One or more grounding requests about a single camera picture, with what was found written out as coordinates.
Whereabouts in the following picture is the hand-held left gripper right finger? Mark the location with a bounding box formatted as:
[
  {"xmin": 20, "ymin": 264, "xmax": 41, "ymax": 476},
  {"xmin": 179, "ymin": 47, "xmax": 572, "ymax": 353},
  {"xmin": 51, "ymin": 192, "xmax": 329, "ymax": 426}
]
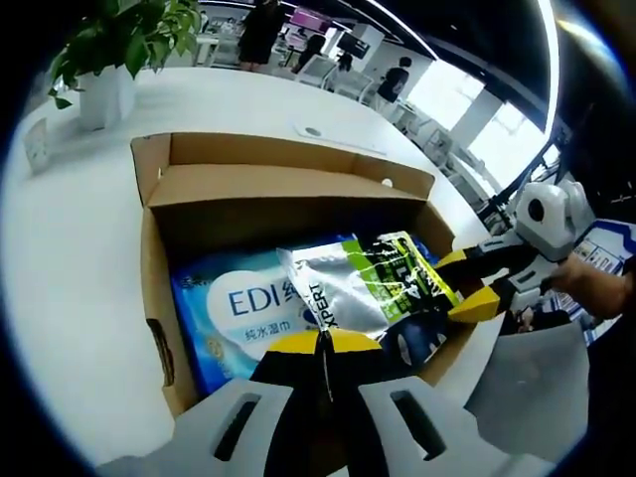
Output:
[{"xmin": 325, "ymin": 331, "xmax": 556, "ymax": 477}]

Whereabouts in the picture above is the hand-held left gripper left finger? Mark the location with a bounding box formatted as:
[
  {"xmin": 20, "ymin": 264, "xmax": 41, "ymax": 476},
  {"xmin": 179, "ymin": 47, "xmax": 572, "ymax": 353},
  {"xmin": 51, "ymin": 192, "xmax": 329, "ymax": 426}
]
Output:
[{"xmin": 96, "ymin": 331, "xmax": 329, "ymax": 477}]

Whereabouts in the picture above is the silver green foil pouch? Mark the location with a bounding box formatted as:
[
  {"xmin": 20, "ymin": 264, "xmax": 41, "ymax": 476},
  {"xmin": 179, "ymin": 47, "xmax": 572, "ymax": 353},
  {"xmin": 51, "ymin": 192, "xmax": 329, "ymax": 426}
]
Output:
[{"xmin": 275, "ymin": 231, "xmax": 466, "ymax": 344}]

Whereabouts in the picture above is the blue wet wipes packet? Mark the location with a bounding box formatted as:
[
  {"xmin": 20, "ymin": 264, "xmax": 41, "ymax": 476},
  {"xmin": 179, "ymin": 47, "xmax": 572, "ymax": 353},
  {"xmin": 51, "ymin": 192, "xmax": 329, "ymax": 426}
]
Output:
[{"xmin": 170, "ymin": 233, "xmax": 364, "ymax": 398}]

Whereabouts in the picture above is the brown cardboard shoe box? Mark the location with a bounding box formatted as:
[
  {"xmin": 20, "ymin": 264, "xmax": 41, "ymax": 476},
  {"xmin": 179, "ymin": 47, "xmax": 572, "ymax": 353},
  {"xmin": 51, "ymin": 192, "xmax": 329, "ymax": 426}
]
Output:
[{"xmin": 129, "ymin": 131, "xmax": 503, "ymax": 418}]

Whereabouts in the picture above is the person's right hand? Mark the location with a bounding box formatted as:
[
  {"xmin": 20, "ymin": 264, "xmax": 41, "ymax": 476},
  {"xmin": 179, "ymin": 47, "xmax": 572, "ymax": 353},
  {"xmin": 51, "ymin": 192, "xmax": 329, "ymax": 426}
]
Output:
[{"xmin": 549, "ymin": 255, "xmax": 633, "ymax": 319}]

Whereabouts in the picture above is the blue white signboard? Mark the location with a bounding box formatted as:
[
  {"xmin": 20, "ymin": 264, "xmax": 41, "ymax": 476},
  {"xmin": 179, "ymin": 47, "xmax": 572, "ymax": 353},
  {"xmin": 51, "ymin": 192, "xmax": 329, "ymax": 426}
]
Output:
[{"xmin": 546, "ymin": 218, "xmax": 627, "ymax": 344}]

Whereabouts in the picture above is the grey mesh office chair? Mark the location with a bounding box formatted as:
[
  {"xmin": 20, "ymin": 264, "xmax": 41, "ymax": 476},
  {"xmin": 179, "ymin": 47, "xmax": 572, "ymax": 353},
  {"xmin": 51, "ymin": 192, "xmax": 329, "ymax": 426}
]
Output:
[{"xmin": 464, "ymin": 317, "xmax": 592, "ymax": 458}]

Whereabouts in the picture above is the ceiling light strip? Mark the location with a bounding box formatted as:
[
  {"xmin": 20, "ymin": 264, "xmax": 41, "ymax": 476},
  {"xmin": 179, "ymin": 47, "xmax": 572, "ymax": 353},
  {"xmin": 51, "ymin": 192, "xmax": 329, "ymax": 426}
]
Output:
[{"xmin": 539, "ymin": 0, "xmax": 561, "ymax": 135}]

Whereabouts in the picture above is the black monitor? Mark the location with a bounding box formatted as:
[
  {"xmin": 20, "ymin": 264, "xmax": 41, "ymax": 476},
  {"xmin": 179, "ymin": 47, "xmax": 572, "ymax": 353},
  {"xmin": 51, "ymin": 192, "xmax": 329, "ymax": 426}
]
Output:
[{"xmin": 342, "ymin": 33, "xmax": 372, "ymax": 56}]

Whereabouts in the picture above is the white office chair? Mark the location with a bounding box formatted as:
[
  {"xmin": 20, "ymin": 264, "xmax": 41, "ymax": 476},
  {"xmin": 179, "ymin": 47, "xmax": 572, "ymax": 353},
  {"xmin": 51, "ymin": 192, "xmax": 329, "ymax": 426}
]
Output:
[{"xmin": 297, "ymin": 54, "xmax": 334, "ymax": 88}]

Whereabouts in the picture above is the small clear cup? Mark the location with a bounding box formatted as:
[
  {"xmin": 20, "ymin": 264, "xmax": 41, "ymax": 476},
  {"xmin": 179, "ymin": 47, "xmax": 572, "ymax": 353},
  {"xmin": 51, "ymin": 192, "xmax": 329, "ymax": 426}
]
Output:
[{"xmin": 23, "ymin": 117, "xmax": 51, "ymax": 173}]

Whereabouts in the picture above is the green potted plant white pot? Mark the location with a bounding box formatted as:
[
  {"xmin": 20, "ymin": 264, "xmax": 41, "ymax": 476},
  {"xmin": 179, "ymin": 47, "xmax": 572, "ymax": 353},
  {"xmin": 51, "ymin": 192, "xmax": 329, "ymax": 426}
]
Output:
[{"xmin": 48, "ymin": 0, "xmax": 203, "ymax": 133}]

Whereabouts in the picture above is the purple wall screen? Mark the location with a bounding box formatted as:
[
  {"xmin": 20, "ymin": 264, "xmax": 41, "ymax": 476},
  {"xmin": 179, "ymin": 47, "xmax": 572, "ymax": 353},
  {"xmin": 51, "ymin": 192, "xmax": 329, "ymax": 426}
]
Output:
[{"xmin": 290, "ymin": 7, "xmax": 332, "ymax": 31}]

